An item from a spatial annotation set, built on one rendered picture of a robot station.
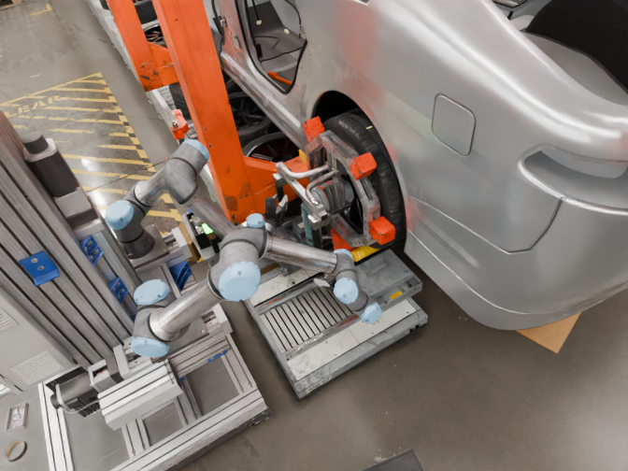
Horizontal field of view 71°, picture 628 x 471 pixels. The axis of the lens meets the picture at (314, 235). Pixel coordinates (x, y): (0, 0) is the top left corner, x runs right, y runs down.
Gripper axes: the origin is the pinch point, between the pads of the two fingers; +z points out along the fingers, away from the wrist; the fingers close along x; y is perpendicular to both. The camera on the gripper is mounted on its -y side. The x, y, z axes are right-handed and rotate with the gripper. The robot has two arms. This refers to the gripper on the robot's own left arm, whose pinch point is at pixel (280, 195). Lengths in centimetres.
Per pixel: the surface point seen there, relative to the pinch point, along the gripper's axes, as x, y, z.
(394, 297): 57, 66, -2
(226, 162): -29.1, -11.1, 7.8
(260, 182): -20.0, 10.9, 19.9
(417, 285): 68, 66, 9
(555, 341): 143, 82, -3
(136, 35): -163, -13, 147
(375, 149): 46, -31, 0
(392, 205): 55, -13, -13
